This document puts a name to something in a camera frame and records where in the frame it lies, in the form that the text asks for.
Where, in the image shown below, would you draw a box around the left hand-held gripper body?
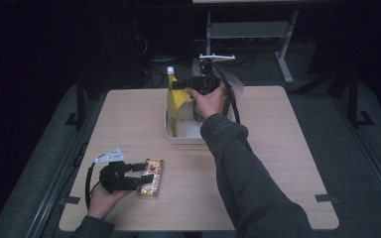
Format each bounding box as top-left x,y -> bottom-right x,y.
93,146 -> 137,194

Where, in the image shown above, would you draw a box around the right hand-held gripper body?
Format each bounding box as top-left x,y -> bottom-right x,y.
186,54 -> 237,95

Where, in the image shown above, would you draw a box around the small brown snack packet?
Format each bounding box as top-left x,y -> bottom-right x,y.
136,158 -> 165,198

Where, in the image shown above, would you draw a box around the yellow spouted pouch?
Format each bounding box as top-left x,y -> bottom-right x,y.
166,65 -> 193,138

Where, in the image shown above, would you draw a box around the white plastic container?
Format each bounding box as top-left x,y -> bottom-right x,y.
164,97 -> 237,145

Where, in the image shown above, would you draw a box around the person's right hand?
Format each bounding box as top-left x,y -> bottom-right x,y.
188,82 -> 228,121

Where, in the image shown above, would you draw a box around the person's left hand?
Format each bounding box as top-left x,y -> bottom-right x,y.
86,184 -> 134,220

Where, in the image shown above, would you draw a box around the dark tape strip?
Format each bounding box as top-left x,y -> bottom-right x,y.
59,195 -> 81,205
315,193 -> 341,204

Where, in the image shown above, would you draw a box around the white metal stand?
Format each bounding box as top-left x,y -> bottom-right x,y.
203,9 -> 301,85

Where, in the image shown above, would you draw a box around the black metal stand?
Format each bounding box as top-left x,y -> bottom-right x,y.
346,68 -> 375,129
64,74 -> 87,129

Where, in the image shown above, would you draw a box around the black floor cables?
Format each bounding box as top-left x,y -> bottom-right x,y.
132,36 -> 256,89

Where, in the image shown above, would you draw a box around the left hand-held gripper black cable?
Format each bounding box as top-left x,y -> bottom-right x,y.
84,162 -> 106,210

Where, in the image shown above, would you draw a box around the hand-held gripper black cable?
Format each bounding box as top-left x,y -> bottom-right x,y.
210,63 -> 242,125
84,162 -> 106,210

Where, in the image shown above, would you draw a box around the right hand-held gripper black cable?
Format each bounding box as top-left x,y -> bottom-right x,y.
210,63 -> 242,125

